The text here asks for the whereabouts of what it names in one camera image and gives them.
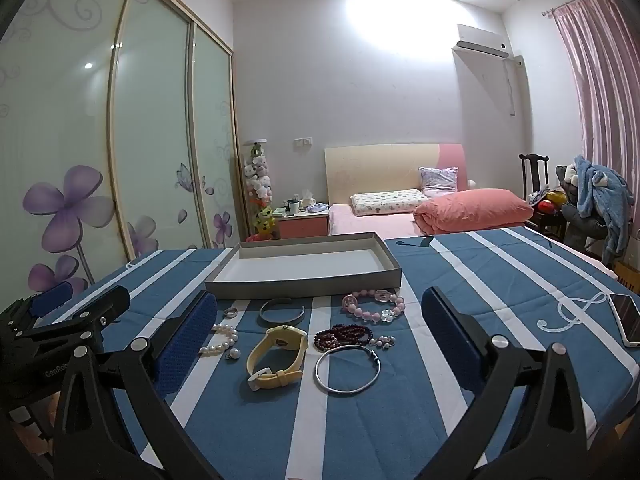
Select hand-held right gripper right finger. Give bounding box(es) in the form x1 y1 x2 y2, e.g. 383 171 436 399
421 286 601 480

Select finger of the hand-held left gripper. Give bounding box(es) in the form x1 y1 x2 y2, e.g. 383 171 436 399
30 281 75 317
20 286 131 356

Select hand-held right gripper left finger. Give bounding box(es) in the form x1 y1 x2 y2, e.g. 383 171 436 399
52 290 226 480

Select white pearl bracelet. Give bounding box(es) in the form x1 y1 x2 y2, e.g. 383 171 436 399
198 323 240 357

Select thin silver bangle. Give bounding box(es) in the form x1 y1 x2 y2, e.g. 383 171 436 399
315 344 382 396

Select pink bead bracelet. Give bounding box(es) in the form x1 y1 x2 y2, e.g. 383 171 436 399
342 289 406 322

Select yellow wristwatch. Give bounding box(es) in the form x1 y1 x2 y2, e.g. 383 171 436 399
246 325 308 391

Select dark red bead bracelet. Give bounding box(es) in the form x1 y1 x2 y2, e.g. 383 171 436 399
314 325 373 353

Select grey cardboard box tray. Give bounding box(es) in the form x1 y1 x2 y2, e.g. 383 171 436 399
204 231 402 301

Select blue white striped tablecloth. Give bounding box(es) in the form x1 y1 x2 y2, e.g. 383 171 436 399
30 225 640 480

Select grey open bangle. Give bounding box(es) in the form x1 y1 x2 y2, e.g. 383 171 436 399
259 297 306 327

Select coral folded quilt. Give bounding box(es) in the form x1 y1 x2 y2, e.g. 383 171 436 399
412 188 535 236

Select bed with pink sheet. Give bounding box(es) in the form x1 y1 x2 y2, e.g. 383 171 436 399
327 202 436 237

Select white patterned pillow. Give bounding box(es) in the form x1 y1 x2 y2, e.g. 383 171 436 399
350 189 432 217

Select purple patterned pillow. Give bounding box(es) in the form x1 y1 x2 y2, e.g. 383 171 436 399
418 166 459 197

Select pink white nightstand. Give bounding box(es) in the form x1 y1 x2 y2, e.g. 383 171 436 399
277 209 331 240

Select colourful toys pile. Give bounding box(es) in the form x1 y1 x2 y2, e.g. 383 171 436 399
530 187 569 217

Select clear tube of plush toys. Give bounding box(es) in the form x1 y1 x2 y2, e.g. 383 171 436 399
243 139 276 241

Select floral sliding door wardrobe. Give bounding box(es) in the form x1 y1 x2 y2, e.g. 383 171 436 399
0 0 241 301

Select smartphone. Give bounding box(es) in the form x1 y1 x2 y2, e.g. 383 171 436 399
608 292 640 348

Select cream pink headboard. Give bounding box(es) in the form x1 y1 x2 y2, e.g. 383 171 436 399
324 142 466 206

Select dark wooden chair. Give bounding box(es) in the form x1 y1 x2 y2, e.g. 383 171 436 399
519 153 568 241

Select grey plush clothing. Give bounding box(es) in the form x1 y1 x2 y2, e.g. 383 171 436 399
556 162 583 197

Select white pipe cover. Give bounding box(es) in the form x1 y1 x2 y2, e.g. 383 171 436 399
502 55 527 117

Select pink curtain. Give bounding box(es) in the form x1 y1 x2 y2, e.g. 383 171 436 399
552 0 640 186

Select white air conditioner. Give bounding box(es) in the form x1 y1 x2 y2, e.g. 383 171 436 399
456 23 512 58

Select curtain rod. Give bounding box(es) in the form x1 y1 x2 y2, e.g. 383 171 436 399
540 0 608 18

